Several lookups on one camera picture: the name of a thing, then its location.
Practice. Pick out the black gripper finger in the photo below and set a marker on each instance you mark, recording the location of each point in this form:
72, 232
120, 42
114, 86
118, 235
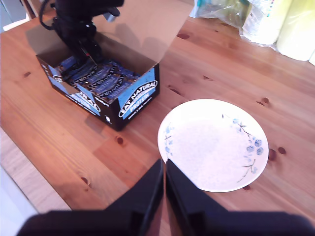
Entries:
78, 55
184, 194
94, 52
145, 194

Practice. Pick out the white plate with blue flowers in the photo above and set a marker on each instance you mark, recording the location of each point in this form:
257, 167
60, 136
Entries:
211, 147

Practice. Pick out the open snack bar carton box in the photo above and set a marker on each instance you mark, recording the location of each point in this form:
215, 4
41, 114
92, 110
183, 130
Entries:
145, 29

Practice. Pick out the clear plastic bag green contents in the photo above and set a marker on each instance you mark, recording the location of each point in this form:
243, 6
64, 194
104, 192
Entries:
221, 12

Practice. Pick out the yellow paper towel pack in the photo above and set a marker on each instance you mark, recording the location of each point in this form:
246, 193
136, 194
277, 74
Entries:
290, 29

